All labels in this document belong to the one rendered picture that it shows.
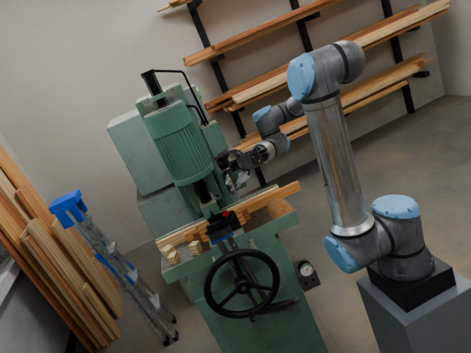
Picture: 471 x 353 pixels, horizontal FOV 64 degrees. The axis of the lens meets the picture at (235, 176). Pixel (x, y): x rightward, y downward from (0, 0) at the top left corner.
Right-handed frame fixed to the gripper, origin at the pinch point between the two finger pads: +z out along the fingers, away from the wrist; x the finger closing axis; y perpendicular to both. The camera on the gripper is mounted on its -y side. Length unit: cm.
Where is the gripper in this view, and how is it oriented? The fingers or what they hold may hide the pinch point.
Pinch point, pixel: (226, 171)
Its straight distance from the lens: 144.4
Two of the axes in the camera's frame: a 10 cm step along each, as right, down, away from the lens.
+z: -6.4, 3.5, -6.8
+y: 6.5, -2.3, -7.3
